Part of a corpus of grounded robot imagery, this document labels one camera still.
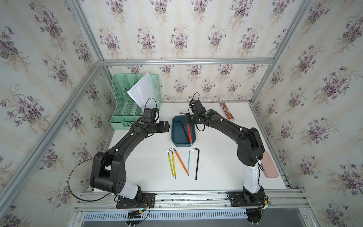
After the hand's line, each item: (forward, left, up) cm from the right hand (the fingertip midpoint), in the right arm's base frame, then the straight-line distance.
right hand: (186, 119), depth 92 cm
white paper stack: (+16, +30, +9) cm, 35 cm away
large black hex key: (-1, +1, -13) cm, 13 cm away
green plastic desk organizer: (+14, +46, -7) cm, 49 cm away
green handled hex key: (-24, +10, -13) cm, 29 cm away
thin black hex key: (-22, -8, -14) cm, 27 cm away
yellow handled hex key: (-25, +8, -13) cm, 30 cm away
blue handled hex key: (-22, -2, -14) cm, 26 cm away
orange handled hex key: (-23, +4, -14) cm, 27 cm away
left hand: (-7, +14, 0) cm, 16 cm away
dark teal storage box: (-5, +4, -13) cm, 15 cm away
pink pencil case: (-27, -50, -13) cm, 58 cm away
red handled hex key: (-11, -2, -1) cm, 11 cm away
